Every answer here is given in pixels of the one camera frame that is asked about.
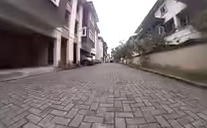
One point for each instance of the grey multi-storey building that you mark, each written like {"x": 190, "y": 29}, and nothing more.
{"x": 31, "y": 30}

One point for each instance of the row of bushes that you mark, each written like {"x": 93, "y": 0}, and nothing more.
{"x": 131, "y": 48}

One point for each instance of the white building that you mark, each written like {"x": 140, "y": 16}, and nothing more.
{"x": 100, "y": 49}

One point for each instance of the beige boundary wall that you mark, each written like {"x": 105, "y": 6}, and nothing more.
{"x": 184, "y": 58}

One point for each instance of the grey kerb strip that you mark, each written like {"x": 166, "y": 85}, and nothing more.
{"x": 177, "y": 77}

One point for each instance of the concrete pavement strip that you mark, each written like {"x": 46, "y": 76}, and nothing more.
{"x": 17, "y": 72}

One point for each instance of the parked car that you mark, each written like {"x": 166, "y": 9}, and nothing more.
{"x": 87, "y": 60}

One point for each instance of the grey brick paved road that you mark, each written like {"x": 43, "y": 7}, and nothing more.
{"x": 104, "y": 100}

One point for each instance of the white house with balcony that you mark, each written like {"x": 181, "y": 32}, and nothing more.
{"x": 177, "y": 23}

